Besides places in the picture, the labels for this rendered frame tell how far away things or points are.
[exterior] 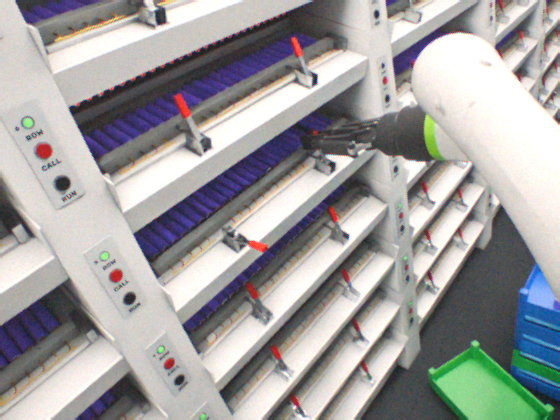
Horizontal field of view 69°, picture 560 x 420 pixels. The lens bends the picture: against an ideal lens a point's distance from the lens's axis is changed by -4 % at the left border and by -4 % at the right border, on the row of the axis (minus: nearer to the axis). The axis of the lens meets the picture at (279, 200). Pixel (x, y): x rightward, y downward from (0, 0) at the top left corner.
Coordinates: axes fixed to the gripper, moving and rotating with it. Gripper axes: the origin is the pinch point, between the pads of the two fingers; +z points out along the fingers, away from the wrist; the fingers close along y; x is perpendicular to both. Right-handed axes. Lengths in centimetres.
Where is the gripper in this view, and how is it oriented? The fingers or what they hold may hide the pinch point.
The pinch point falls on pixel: (317, 139)
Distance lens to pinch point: 86.1
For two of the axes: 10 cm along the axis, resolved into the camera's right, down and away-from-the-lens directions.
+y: 6.5, -5.3, 5.5
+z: -6.7, -0.5, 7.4
